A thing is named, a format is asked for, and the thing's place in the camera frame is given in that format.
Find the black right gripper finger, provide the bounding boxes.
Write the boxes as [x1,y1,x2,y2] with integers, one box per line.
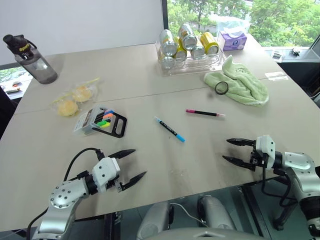
[221,155,256,173]
[225,137,257,148]

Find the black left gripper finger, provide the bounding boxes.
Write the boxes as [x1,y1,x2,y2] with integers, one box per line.
[107,149,137,160]
[118,171,148,193]

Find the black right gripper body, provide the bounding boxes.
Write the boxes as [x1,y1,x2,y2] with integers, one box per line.
[249,144,270,169]

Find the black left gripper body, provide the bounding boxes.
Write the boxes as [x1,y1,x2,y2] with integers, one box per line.
[104,174,121,193]

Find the pink capped black pen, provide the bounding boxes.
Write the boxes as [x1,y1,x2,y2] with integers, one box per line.
[185,108,226,119]

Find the highlighter set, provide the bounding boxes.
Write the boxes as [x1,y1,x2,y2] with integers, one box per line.
[72,104,128,139]

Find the blue capped black pen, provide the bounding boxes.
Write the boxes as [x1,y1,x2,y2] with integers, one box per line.
[153,115,187,144]

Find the silver robot thigh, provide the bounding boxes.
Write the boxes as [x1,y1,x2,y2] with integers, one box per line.
[135,200,175,240]
[197,194,237,231]

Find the light green towel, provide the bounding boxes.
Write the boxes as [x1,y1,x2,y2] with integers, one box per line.
[203,55,271,107]

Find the dark tape roll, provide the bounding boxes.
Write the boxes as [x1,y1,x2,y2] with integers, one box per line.
[214,80,230,96]

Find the bagged yellow bread bun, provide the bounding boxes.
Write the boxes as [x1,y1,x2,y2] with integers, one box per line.
[67,76,101,104]
[51,93,82,119]

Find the white label sticker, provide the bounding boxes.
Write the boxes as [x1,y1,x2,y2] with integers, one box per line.
[264,72,287,81]

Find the silver robot torso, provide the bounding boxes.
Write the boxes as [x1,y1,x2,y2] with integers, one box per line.
[159,226,251,240]

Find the clear plastic can rack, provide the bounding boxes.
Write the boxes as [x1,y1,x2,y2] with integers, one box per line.
[155,40,225,76]

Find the silver drink can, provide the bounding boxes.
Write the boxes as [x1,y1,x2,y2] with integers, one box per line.
[160,55,176,71]
[178,23,199,50]
[190,44,206,61]
[159,29,179,57]

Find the purple tissue pack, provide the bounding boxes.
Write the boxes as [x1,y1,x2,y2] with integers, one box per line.
[217,30,248,52]

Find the yellow drink can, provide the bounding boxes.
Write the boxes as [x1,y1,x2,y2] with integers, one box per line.
[174,36,187,59]
[199,31,220,55]

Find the dark sports water bottle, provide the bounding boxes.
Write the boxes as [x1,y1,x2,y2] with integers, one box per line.
[2,34,59,85]

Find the dark chair back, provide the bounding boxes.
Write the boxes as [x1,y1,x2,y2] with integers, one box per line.
[0,84,19,141]

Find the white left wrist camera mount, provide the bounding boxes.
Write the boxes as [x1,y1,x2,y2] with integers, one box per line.
[91,156,122,194]

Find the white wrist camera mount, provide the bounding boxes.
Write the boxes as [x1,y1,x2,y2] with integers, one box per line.
[91,156,122,194]
[254,134,277,169]

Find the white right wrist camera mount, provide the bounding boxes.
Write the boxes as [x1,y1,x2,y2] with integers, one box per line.
[254,134,277,169]

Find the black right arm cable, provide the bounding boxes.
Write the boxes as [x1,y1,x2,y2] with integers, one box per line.
[260,165,301,209]

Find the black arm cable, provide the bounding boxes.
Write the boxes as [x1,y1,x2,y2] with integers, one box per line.
[26,147,105,233]
[260,165,301,209]

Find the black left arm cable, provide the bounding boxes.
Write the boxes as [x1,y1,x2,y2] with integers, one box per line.
[26,147,105,233]

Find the thin white cable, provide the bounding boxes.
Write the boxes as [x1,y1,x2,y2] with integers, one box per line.
[171,202,209,228]

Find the dark window frame post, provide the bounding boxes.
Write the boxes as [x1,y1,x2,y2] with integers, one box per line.
[160,0,169,44]

